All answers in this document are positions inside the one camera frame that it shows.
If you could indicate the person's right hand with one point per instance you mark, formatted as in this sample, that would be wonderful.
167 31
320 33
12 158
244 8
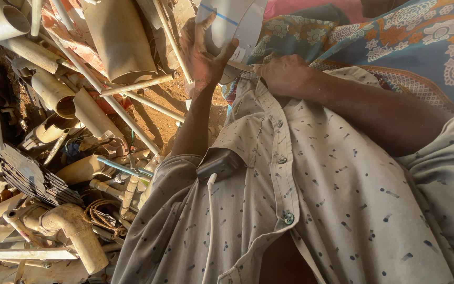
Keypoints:
284 77

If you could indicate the person's left hand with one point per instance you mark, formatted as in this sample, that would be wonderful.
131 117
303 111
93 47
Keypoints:
203 65

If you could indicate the person's right fingers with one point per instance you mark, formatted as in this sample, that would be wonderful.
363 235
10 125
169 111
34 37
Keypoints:
268 75

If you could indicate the knife with metal blade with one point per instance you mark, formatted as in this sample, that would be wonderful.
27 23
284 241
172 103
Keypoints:
241 66

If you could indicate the white cut plastic pipe piece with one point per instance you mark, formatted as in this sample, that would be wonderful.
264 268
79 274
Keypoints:
237 17

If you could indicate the pink cloth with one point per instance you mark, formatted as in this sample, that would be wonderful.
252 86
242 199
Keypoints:
309 8

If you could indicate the black device in shirt pocket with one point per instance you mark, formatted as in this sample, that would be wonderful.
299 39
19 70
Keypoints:
219 161

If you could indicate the beige dotted button shirt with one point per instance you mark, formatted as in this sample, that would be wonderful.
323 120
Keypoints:
329 197

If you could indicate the blue floral wrap cloth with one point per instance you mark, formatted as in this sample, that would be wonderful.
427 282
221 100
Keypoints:
408 43

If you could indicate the heap of old dusty pipes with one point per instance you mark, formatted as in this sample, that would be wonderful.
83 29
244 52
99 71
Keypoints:
65 118

